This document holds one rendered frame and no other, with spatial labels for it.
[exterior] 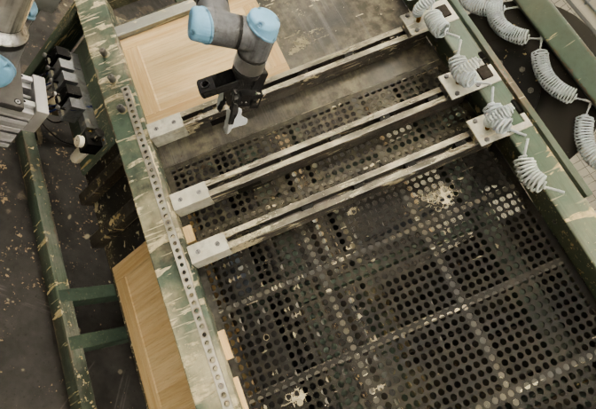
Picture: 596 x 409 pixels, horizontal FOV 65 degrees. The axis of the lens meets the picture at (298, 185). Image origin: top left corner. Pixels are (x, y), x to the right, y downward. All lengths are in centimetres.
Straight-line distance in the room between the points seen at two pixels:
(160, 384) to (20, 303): 68
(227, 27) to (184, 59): 87
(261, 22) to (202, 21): 12
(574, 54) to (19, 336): 244
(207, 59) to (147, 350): 117
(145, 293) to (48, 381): 50
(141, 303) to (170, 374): 31
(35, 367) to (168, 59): 132
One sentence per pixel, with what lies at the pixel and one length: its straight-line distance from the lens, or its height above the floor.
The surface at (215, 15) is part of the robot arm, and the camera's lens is 108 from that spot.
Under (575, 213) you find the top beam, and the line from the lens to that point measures 166.
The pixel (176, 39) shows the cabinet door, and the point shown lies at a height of 106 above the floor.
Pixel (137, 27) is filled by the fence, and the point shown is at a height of 98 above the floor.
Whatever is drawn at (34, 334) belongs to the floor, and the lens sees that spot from 228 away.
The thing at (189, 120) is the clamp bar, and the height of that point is 105.
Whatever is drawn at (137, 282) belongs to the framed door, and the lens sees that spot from 209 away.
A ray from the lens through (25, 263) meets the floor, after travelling 238.
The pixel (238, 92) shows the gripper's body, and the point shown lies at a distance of 121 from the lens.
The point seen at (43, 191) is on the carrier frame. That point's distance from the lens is 237.
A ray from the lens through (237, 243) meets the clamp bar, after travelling 151.
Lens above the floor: 198
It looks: 28 degrees down
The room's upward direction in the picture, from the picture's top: 54 degrees clockwise
